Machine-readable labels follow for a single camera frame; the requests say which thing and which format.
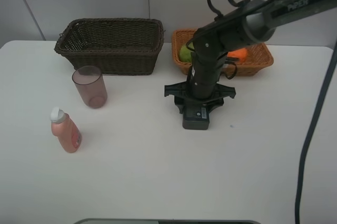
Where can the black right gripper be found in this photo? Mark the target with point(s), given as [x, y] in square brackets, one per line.
[201, 86]

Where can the black rectangular bottle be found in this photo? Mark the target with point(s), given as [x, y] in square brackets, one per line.
[195, 116]

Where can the green lime fruit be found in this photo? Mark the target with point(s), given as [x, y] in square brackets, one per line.
[185, 54]

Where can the orange tangerine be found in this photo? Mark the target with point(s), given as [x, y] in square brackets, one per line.
[238, 56]

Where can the translucent purple plastic cup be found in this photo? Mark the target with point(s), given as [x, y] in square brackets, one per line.
[90, 85]

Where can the pink bottle white cap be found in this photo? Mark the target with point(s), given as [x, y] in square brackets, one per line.
[63, 127]

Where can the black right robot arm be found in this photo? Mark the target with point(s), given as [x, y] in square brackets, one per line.
[252, 22]

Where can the orange wicker basket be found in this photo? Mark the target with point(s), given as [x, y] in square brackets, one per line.
[258, 57]

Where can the dark brown wicker basket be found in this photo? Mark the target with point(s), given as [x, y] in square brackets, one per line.
[117, 46]

